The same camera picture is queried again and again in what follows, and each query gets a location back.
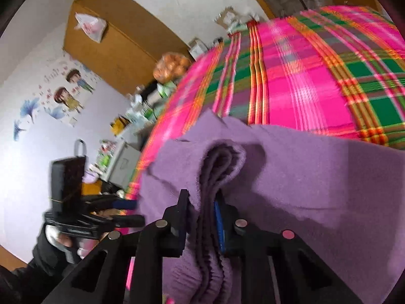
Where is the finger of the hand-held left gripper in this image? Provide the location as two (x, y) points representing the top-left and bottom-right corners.
(95, 214), (146, 229)
(84, 195), (138, 211)

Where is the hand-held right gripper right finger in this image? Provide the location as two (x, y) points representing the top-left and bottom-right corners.
(214, 193), (364, 304)

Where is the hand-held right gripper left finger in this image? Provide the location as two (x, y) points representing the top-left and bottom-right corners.
(43, 189), (190, 304)

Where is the purple fleece garment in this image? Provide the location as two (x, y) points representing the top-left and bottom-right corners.
(127, 111), (405, 304)

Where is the person's left forearm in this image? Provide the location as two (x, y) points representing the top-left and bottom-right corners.
(0, 225), (83, 304)

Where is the person's left hand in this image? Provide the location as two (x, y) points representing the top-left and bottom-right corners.
(45, 226), (96, 262)

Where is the white drawer cabinet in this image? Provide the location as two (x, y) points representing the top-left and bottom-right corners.
(104, 140), (142, 191)

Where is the yellow paper bag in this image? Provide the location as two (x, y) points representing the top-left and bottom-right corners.
(110, 117), (129, 137)

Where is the bag of oranges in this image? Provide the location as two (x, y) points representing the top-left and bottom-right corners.
(153, 52), (191, 83)

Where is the wooden wardrobe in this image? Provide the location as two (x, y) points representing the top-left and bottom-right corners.
(63, 0), (194, 96)

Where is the white plastic bag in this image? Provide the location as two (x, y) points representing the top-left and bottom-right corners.
(74, 12), (109, 43)

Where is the pink green plaid cloth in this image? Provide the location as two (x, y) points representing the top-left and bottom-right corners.
(123, 5), (405, 304)

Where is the white cardboard box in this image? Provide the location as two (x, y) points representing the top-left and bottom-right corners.
(189, 37), (208, 58)

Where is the cartoon wall sticker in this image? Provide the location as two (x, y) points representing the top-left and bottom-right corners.
(13, 50), (96, 140)

